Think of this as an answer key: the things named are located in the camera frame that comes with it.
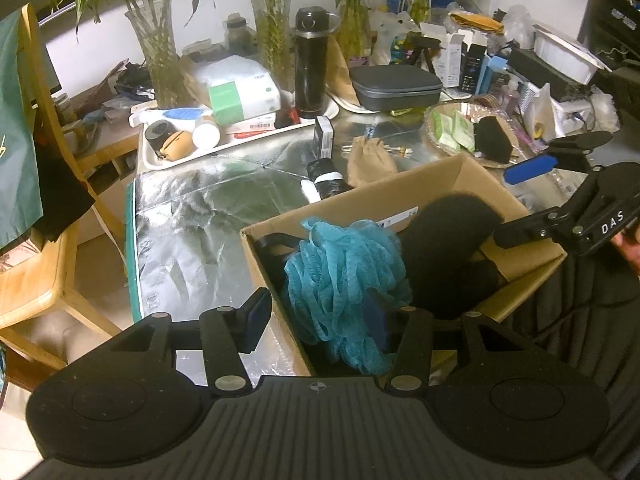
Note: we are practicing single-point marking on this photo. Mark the green white sachet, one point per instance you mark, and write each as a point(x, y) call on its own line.
point(442, 130)
point(464, 132)

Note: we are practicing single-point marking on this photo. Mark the cotton swabs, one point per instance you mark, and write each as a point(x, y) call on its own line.
point(397, 150)

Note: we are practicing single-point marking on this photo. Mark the long black box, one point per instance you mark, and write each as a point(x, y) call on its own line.
point(550, 72)

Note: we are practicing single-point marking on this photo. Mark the orange yellow packet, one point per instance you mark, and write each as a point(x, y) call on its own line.
point(475, 22)

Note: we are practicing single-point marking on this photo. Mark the black tape roll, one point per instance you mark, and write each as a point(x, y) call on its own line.
point(157, 132)

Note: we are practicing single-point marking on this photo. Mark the small red black tool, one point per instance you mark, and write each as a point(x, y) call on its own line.
point(289, 119)

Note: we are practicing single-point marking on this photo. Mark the green paper bag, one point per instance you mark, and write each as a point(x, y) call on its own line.
point(15, 110)

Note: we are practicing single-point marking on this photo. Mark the small black white carton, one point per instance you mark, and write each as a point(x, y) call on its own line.
point(324, 135)

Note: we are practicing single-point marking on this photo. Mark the black thermos bottle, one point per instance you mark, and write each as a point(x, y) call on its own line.
point(310, 70)

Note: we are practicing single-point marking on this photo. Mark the black face mask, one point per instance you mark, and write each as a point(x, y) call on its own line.
point(450, 222)

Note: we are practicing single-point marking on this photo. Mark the black mask with white loops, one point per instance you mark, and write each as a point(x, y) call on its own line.
point(492, 140)

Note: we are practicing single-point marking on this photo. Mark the white tray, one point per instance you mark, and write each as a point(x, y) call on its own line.
point(235, 141)

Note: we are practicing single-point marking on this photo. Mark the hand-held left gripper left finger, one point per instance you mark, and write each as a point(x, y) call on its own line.
point(257, 310)

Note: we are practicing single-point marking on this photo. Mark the person's black clothing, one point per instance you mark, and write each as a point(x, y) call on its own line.
point(575, 360)

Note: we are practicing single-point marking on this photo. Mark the wooden side table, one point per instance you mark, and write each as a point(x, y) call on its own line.
point(105, 130)

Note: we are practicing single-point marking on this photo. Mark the round glass dish with packets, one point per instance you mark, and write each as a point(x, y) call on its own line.
point(437, 152)

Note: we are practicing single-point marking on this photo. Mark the wooden chair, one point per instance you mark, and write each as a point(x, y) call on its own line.
point(30, 280)

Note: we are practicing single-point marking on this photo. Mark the white plastic container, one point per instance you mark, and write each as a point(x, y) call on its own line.
point(570, 55)

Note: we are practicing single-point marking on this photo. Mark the teal bath loofah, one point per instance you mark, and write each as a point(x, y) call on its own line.
point(340, 270)

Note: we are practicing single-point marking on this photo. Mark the black shelving unit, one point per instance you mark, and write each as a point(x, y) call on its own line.
point(615, 5)

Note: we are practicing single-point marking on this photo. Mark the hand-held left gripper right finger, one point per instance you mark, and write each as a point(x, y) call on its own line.
point(377, 325)

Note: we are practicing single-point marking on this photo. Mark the large white green tissue pack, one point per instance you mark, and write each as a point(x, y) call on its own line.
point(235, 80)

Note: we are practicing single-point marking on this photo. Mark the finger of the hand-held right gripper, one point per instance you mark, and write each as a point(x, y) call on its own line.
point(530, 167)
point(530, 230)

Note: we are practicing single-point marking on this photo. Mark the tan coin pouch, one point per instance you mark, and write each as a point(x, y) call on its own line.
point(180, 145)

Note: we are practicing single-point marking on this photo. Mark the black trash bags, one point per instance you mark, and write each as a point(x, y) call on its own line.
point(327, 180)

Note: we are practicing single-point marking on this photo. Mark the silver foil mat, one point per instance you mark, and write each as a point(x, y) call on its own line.
point(190, 240)

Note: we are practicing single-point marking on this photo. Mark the brown cardboard box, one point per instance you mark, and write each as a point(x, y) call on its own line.
point(350, 200)

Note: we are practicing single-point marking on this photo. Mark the blue carton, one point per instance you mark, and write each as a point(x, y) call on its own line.
point(495, 75)

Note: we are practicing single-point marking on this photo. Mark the person's right hand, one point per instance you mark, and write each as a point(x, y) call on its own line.
point(629, 250)

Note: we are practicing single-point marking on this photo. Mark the brown paper bag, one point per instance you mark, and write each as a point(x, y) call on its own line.
point(342, 75)

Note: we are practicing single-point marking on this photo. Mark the black bag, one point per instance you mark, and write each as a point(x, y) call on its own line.
point(60, 200)

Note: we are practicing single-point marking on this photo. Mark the grey zip case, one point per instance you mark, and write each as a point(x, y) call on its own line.
point(395, 87)

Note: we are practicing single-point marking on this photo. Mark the dark glass jar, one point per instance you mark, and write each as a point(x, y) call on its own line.
point(237, 35)

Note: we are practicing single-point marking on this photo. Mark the small black tripod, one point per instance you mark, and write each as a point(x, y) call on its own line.
point(425, 50)

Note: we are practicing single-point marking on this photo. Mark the white blue packet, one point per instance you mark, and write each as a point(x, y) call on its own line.
point(175, 113)

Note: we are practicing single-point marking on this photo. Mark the white bottle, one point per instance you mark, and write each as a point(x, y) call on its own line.
point(206, 134)

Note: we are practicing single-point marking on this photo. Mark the red white flat box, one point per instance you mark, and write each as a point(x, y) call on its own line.
point(250, 124)

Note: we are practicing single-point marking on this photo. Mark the white plate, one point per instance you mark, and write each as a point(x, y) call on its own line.
point(357, 106)

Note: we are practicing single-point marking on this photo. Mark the printed white plastic bag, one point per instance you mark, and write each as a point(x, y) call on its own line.
point(395, 37)

